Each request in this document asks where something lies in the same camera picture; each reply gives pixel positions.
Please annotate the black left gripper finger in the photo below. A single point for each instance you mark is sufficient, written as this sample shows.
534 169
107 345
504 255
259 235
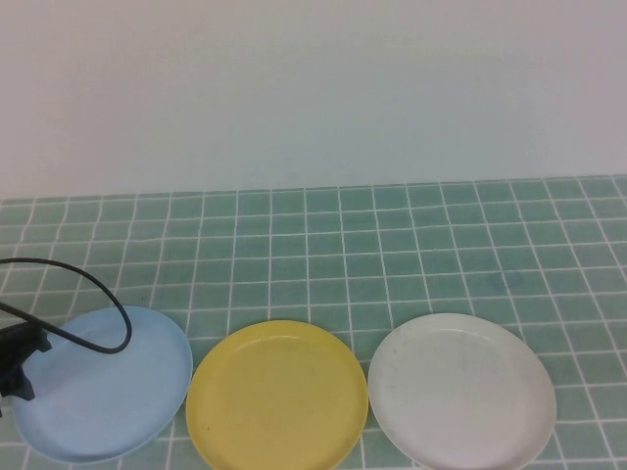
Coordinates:
22 343
14 384

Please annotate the light blue round plate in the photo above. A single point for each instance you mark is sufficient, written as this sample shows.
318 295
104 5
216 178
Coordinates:
108 406

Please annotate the white round plate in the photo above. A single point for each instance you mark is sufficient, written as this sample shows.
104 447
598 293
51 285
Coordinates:
460 391

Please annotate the yellow round plate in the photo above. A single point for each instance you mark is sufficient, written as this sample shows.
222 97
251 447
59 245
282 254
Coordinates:
274 391

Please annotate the green checkered tablecloth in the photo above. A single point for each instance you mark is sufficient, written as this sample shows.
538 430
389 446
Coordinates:
343 254

